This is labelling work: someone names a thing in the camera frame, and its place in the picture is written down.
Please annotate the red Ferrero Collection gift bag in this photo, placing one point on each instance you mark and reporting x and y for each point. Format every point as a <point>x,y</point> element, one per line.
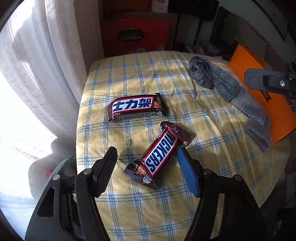
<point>123,36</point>

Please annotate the yellow blue checked tablecloth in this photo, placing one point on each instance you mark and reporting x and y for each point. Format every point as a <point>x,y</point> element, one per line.
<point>131,211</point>

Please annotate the Snickers bar English label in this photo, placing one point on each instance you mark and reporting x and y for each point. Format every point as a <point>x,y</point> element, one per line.
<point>146,169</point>

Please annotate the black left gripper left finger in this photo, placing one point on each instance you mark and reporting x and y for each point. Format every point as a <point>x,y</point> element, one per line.
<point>67,209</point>

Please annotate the orange cardboard box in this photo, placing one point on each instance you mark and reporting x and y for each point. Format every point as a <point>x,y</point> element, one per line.
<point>276,105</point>

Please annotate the Snickers bar Chinese label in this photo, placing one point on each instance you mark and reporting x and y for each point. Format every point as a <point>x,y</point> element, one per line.
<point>136,106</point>

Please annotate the grey knitted sock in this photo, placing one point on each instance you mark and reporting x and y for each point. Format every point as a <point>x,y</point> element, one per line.
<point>258,123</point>
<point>208,75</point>

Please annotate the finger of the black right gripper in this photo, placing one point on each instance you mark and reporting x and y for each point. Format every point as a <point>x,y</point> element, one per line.
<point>270,81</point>

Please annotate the framed ink painting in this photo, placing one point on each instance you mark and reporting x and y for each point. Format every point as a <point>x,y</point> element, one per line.
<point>274,15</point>

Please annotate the brown cardboard box under bags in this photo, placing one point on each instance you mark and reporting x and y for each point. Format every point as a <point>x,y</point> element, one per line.
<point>172,18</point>

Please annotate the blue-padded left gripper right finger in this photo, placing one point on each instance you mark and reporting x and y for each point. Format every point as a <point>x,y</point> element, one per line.
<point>241,217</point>

